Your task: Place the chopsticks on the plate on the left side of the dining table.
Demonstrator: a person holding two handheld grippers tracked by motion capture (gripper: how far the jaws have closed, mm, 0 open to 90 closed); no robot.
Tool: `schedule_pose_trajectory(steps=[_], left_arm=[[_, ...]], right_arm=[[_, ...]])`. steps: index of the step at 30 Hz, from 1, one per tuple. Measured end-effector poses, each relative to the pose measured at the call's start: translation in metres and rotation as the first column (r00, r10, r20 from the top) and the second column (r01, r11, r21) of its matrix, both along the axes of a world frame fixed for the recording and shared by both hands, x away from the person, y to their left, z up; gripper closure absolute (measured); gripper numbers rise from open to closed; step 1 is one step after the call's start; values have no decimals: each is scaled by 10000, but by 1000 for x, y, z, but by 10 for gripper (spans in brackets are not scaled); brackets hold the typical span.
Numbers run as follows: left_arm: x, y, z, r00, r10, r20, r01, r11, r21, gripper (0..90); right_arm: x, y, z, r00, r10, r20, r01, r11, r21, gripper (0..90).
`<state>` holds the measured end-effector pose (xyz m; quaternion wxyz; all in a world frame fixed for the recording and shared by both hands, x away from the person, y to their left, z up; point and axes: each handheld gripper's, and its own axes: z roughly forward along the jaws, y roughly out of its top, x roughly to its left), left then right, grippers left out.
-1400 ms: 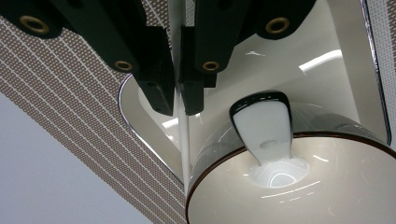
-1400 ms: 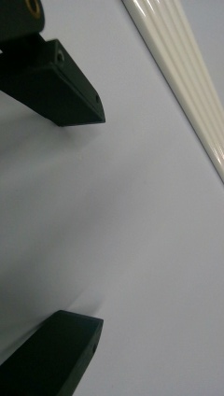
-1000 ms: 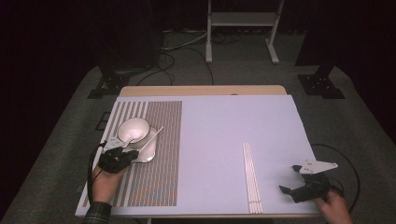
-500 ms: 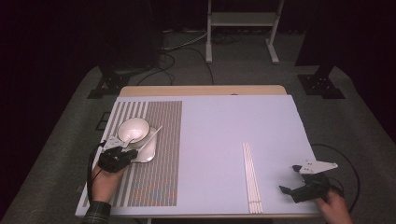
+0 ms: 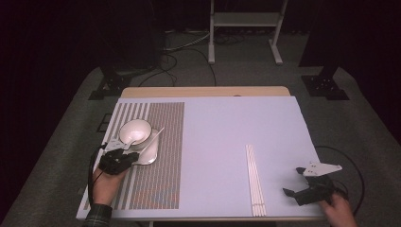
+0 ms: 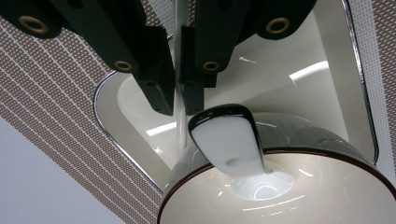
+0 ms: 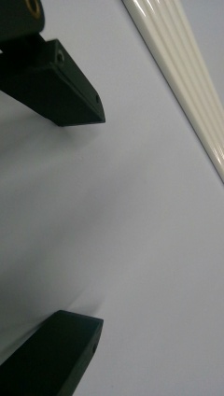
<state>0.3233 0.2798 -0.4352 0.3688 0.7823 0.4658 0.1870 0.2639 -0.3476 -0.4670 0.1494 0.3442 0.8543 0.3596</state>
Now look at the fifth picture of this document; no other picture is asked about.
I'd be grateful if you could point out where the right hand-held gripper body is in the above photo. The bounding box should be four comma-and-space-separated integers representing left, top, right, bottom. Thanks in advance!
297, 161, 343, 207

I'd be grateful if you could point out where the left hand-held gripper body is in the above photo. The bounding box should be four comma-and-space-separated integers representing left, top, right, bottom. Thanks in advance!
97, 139, 135, 177

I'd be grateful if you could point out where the white square plate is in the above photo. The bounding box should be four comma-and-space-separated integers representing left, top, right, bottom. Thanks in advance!
126, 127, 161, 166

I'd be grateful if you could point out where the row of white chopsticks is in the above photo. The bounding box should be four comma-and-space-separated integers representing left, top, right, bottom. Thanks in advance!
248, 145, 268, 218

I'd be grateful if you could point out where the person's right hand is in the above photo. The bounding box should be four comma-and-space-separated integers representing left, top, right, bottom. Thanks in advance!
317, 192, 359, 227

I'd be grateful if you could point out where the white ceramic spoon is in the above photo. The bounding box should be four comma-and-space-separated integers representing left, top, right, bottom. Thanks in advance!
123, 130, 145, 151

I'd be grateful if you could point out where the striped placemat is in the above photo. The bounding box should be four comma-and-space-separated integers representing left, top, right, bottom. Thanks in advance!
82, 101, 186, 211

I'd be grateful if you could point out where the floor socket box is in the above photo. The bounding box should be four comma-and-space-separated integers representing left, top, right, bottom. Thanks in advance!
96, 112, 113, 133

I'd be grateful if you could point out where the black stand base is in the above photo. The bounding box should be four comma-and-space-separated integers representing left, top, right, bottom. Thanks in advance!
300, 73, 351, 101
87, 66, 147, 101

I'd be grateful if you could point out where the light purple table mat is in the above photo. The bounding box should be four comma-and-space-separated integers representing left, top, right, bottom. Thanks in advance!
76, 96, 326, 221

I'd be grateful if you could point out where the white metal stand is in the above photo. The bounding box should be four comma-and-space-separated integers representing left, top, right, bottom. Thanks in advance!
207, 0, 289, 66

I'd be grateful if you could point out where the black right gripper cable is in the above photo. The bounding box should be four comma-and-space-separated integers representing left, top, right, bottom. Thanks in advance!
315, 145, 366, 218

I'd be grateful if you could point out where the black floor cable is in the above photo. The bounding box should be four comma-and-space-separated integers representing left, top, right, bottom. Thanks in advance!
137, 46, 218, 88

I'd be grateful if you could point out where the white floor cable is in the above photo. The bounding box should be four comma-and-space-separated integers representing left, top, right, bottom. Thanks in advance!
163, 30, 213, 53

